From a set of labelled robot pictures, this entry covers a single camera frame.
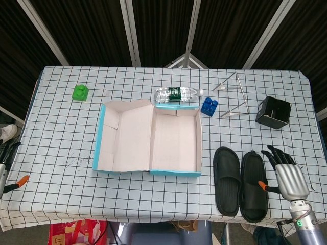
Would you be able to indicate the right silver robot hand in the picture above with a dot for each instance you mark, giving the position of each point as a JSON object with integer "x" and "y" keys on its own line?
{"x": 293, "y": 181}

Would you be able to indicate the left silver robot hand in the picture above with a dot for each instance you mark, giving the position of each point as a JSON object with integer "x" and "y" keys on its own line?
{"x": 2, "y": 178}

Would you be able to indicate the black rubber slipper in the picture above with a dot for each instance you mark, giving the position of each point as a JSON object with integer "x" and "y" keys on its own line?
{"x": 253, "y": 196}
{"x": 226, "y": 194}

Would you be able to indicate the light blue shoe box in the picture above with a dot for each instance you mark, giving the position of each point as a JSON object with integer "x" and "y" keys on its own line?
{"x": 127, "y": 132}

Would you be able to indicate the small black box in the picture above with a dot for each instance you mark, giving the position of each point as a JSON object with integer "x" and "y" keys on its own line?
{"x": 270, "y": 120}

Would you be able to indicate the white sneaker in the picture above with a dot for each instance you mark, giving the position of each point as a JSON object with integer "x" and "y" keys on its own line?
{"x": 7, "y": 132}

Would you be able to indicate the white black-grid tablecloth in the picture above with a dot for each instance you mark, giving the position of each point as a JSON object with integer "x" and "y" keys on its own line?
{"x": 51, "y": 127}

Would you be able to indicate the metal table leg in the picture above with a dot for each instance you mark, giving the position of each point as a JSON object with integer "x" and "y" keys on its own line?
{"x": 226, "y": 233}

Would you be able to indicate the red patterned bag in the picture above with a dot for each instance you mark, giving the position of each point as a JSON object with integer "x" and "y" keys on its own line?
{"x": 74, "y": 233}

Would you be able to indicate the blue toy building block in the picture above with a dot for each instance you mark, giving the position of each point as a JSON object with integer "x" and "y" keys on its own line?
{"x": 209, "y": 107}

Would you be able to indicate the green toy building block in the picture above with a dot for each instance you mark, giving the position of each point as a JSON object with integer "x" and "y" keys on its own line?
{"x": 79, "y": 94}

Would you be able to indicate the brown paper bag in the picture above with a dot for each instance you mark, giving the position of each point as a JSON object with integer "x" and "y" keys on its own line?
{"x": 185, "y": 225}

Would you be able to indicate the clear plastic water bottle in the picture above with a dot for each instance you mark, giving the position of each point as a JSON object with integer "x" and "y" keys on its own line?
{"x": 176, "y": 94}

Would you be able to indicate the dark blue chair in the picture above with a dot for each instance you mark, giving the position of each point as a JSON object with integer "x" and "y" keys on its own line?
{"x": 153, "y": 236}

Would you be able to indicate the white triangular screen foot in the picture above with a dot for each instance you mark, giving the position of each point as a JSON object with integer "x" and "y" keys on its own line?
{"x": 187, "y": 60}

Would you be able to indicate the dark folding partition screen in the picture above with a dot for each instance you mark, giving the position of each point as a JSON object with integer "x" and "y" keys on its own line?
{"x": 89, "y": 25}

